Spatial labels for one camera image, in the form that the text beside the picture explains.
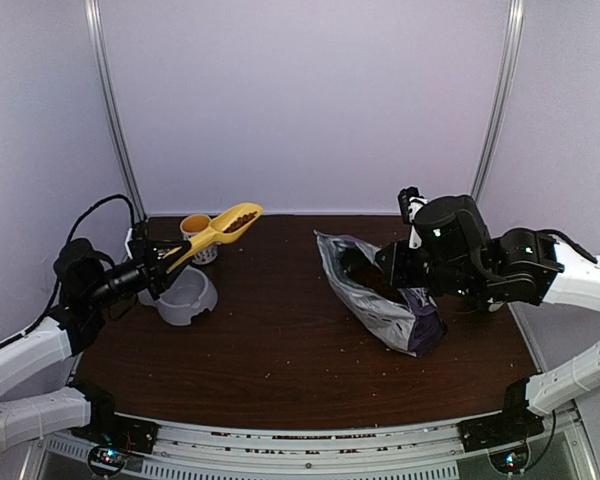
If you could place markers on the left aluminium frame post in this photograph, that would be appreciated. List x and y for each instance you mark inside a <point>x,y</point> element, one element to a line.
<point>97,38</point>

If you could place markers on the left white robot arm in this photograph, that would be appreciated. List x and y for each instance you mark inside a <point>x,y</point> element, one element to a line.
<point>89,283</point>

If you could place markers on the purple pet food bag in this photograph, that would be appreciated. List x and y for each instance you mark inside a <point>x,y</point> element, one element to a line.
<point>406,320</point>

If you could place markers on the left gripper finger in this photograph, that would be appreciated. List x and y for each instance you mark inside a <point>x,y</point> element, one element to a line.
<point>164,247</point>
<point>170,268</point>

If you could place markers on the brown pet food kibble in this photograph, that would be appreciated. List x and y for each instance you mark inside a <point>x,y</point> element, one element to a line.
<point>240,222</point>

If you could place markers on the right aluminium frame post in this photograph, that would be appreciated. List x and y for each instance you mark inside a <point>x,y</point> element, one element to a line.
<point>507,69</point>

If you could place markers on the front aluminium rail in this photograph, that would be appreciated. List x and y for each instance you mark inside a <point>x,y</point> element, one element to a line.
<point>432,450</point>

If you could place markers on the aluminium frame post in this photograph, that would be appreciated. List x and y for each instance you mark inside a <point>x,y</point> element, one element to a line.
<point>97,38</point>
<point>507,69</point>

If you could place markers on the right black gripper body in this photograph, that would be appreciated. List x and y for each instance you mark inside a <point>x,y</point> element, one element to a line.
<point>401,276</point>

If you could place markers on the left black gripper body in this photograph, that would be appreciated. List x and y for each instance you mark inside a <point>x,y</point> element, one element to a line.
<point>148,278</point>

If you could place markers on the grey double pet feeder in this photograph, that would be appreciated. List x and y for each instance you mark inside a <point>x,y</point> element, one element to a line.
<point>191,294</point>

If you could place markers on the yellow plastic scoop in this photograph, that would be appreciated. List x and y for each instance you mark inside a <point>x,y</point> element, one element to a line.
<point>201,232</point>

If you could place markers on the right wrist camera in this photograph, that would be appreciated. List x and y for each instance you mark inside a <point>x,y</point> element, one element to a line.
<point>410,203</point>

